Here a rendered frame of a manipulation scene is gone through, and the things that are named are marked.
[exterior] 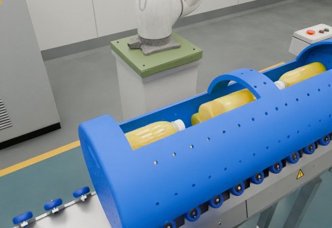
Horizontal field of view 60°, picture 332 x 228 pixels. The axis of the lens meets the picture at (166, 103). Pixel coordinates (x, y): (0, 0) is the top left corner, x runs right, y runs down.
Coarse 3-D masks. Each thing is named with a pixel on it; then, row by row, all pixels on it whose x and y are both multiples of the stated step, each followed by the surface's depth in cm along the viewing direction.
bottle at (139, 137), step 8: (144, 128) 72; (152, 128) 72; (160, 128) 72; (168, 128) 73; (176, 128) 75; (128, 136) 70; (136, 136) 70; (144, 136) 70; (152, 136) 71; (160, 136) 71; (136, 144) 69; (144, 144) 69
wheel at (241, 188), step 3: (240, 183) 79; (243, 183) 79; (234, 186) 78; (237, 186) 79; (240, 186) 79; (243, 186) 79; (231, 189) 78; (234, 189) 78; (237, 189) 79; (240, 189) 79; (243, 189) 79; (231, 192) 79; (234, 192) 78; (237, 192) 78; (240, 192) 79; (237, 195) 78
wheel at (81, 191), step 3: (87, 186) 78; (78, 189) 77; (81, 189) 76; (84, 189) 77; (87, 189) 77; (75, 192) 76; (78, 192) 76; (81, 192) 76; (84, 192) 77; (87, 192) 77; (75, 195) 76; (78, 195) 76; (81, 195) 76
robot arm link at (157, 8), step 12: (144, 0) 116; (156, 0) 115; (168, 0) 118; (180, 0) 126; (144, 12) 118; (156, 12) 117; (168, 12) 120; (180, 12) 128; (144, 24) 121; (156, 24) 120; (168, 24) 123; (144, 36) 125; (156, 36) 124
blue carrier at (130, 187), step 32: (288, 64) 103; (256, 96) 70; (288, 96) 72; (320, 96) 75; (96, 128) 59; (128, 128) 79; (192, 128) 61; (224, 128) 63; (256, 128) 66; (288, 128) 70; (320, 128) 77; (96, 160) 59; (128, 160) 54; (160, 160) 56; (192, 160) 59; (224, 160) 62; (256, 160) 68; (96, 192) 75; (128, 192) 53; (160, 192) 56; (192, 192) 60; (128, 224) 54; (160, 224) 60
